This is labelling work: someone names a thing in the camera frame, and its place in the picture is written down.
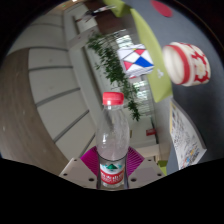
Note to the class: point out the large lime green table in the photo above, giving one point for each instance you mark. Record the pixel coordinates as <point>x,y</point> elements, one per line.
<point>156,63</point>

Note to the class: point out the printed white newspaper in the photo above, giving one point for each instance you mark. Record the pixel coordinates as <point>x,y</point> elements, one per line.
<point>185,140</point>

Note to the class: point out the red fire cabinet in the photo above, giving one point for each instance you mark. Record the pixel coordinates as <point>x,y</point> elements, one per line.
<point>151,132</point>

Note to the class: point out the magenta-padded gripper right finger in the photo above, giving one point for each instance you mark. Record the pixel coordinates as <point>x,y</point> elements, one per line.
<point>148,170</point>

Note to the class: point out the clear red-capped water bottle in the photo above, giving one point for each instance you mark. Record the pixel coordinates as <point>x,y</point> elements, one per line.
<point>112,143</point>

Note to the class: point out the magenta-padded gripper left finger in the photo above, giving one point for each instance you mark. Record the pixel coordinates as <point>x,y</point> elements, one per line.
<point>75,170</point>

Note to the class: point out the potted green plants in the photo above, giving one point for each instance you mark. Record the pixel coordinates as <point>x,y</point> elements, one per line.
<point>113,63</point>

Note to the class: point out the white red blue cube box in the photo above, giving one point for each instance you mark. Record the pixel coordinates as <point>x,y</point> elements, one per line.
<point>135,60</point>

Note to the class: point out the red and white cup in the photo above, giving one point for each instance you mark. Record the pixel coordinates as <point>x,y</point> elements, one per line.
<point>190,63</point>

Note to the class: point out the small lime green table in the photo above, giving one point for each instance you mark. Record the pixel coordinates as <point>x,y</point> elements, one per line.
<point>116,6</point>

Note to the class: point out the flat round red coaster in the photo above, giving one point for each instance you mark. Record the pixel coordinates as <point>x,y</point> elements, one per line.
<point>161,8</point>

